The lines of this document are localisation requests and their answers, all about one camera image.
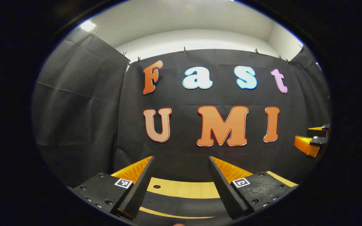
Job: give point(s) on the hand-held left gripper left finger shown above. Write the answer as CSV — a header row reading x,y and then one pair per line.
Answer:
x,y
140,185

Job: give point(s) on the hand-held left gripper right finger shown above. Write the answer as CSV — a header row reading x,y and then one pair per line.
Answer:
x,y
223,188

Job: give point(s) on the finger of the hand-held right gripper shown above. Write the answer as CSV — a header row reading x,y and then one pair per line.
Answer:
x,y
317,128
305,145

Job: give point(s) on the dark grey jeans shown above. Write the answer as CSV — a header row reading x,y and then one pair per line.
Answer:
x,y
184,204

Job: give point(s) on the black backdrop cloth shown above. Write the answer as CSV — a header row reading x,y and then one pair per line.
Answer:
x,y
181,100

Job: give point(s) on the ceiling light panel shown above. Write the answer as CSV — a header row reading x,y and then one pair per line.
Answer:
x,y
88,25

